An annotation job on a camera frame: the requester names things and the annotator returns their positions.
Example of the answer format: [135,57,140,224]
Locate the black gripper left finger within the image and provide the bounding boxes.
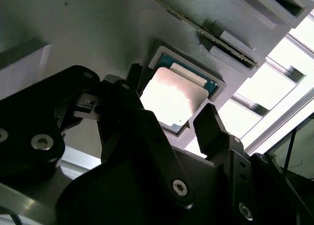
[0,64,194,209]

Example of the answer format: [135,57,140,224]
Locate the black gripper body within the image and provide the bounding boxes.
[56,147,236,225]

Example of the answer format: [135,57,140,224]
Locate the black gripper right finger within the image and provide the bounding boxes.
[193,103,314,225]

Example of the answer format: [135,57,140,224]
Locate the silver CPU chip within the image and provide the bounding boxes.
[139,53,218,134]

